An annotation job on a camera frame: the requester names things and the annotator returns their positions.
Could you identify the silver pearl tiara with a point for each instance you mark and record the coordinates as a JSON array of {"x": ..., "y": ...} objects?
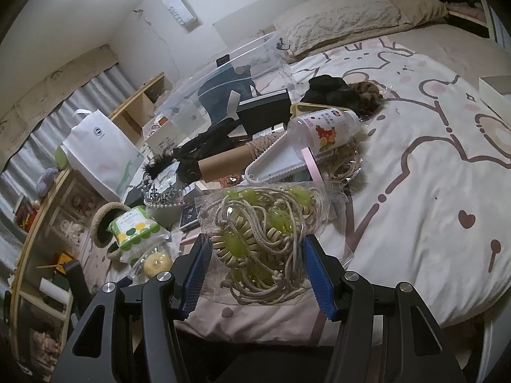
[{"x": 159, "y": 191}]

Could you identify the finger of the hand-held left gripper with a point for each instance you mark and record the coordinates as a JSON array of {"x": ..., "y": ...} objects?
[{"x": 78, "y": 283}]

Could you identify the purple plush toy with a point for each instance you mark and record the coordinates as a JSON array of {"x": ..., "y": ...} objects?
[{"x": 48, "y": 179}]

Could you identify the wooden closet alcove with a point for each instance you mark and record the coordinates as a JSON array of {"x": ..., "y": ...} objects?
[{"x": 493, "y": 16}]

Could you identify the beige printed curtain valance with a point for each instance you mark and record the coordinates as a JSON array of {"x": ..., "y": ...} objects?
[{"x": 52, "y": 87}]

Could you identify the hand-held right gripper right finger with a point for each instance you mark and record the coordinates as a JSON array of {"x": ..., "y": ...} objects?
[{"x": 319, "y": 283}]

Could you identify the wooden shelf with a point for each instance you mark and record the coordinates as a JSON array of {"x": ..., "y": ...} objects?
[{"x": 135, "y": 99}]

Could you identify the dark card packet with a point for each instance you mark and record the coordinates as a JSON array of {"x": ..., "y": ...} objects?
[{"x": 189, "y": 217}]

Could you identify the pink bunny stand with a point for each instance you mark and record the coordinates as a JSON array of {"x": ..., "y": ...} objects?
[{"x": 309, "y": 163}]

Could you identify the yellow case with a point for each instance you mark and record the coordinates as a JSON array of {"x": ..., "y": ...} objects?
[{"x": 303, "y": 107}]

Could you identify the cardboard tube with twine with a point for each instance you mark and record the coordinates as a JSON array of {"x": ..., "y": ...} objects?
[{"x": 223, "y": 161}]

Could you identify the black gloves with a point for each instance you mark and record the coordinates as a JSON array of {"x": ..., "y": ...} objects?
[{"x": 327, "y": 87}]

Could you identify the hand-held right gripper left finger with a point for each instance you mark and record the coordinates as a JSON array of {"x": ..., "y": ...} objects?
[{"x": 193, "y": 277}]

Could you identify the beige duvet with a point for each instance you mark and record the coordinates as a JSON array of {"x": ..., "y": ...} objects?
[{"x": 419, "y": 6}]

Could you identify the white headboard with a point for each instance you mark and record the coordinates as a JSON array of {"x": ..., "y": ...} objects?
[{"x": 247, "y": 24}]

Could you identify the clear plastic storage bin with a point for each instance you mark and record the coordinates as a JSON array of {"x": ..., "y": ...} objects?
[{"x": 187, "y": 103}]

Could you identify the black feather headband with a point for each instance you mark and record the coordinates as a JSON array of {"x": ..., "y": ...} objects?
[{"x": 155, "y": 167}]

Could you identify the white open box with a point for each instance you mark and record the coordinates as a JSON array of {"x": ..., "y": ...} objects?
[{"x": 495, "y": 91}]

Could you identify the white tote bag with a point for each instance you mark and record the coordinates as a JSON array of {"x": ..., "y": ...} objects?
[{"x": 99, "y": 151}]

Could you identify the white cardboard box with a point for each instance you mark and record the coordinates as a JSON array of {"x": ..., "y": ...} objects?
[{"x": 163, "y": 143}]

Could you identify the grey curtain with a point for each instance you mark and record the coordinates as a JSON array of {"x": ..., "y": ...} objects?
[{"x": 80, "y": 95}]

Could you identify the white hanging sweet sign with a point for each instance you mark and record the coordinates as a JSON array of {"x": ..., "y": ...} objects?
[{"x": 179, "y": 10}]

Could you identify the pile of hair accessories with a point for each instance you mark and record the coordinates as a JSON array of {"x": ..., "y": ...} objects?
[{"x": 157, "y": 125}]

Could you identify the small white bottle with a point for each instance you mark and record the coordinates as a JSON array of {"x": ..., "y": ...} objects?
[{"x": 275, "y": 128}]

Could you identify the clear bottle with fruit label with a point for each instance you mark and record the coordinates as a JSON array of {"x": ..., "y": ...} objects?
[{"x": 319, "y": 127}]

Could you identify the beige quilted pillow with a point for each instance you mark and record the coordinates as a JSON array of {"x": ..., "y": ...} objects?
[{"x": 339, "y": 20}]

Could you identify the yellow round puff packet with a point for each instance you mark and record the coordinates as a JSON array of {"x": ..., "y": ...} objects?
[{"x": 157, "y": 263}]

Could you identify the green wet wipes pack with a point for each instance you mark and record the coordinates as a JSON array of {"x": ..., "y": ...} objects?
[{"x": 135, "y": 227}]

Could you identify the bed with beige sheet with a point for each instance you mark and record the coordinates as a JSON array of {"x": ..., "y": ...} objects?
[{"x": 459, "y": 48}]

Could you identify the green plush toy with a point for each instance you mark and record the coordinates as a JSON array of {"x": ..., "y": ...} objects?
[{"x": 60, "y": 157}]

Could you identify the leopard print scrunchie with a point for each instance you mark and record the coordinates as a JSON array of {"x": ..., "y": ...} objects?
[{"x": 367, "y": 95}]

